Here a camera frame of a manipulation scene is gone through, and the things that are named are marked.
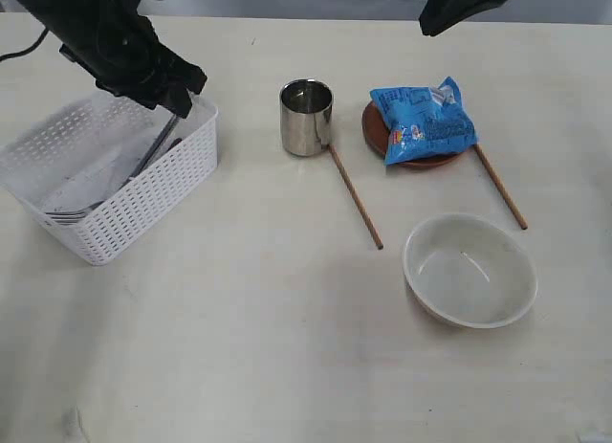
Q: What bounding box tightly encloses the white ceramic bowl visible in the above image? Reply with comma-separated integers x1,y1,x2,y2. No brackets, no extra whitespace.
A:
402,212,538,329

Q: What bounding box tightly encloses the silver metal fork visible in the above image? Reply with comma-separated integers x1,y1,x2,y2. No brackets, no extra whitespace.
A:
46,201,103,225

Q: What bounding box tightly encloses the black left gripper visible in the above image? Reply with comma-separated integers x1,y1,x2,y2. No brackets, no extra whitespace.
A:
95,46,208,119

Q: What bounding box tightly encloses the round brown wooden plate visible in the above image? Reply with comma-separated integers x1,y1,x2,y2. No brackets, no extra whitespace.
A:
361,101,461,170

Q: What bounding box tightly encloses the blue snack packet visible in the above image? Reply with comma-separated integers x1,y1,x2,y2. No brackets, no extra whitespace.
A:
370,77,478,166

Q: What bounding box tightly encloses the shiny steel cup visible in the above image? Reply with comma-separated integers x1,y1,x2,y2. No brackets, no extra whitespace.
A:
279,78,334,157

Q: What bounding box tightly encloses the white perforated plastic basket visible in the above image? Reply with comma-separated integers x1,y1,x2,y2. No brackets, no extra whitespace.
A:
1,92,218,265

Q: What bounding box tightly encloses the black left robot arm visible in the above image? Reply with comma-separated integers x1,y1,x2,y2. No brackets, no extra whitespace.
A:
16,0,207,119

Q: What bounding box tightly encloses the brown wooden chopstick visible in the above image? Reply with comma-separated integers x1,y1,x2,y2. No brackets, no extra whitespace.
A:
473,144,528,231
328,144,383,251

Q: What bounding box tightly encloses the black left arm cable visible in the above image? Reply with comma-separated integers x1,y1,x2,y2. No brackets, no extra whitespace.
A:
0,26,52,64

